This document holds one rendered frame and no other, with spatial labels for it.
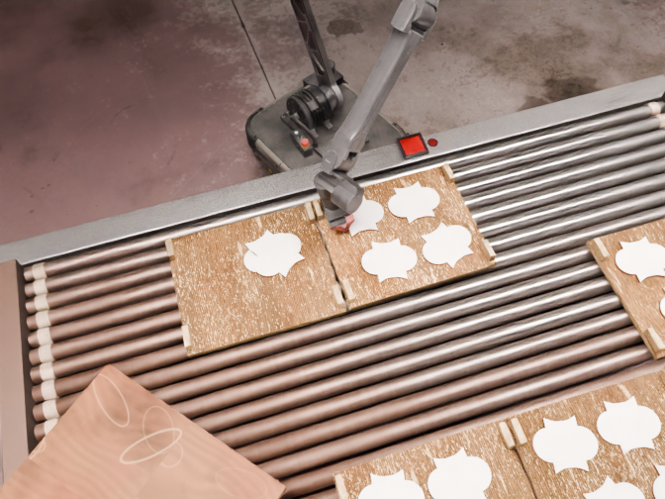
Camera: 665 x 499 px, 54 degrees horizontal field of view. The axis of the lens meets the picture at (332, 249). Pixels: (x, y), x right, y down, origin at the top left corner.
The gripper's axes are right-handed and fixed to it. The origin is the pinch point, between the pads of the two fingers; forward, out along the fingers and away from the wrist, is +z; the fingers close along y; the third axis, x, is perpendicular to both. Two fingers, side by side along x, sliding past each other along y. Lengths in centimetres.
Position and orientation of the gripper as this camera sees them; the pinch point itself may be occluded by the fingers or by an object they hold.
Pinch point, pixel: (340, 218)
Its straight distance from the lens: 178.9
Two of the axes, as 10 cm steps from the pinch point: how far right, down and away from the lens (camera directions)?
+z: 2.2, 4.5, 8.7
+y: -2.9, -8.2, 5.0
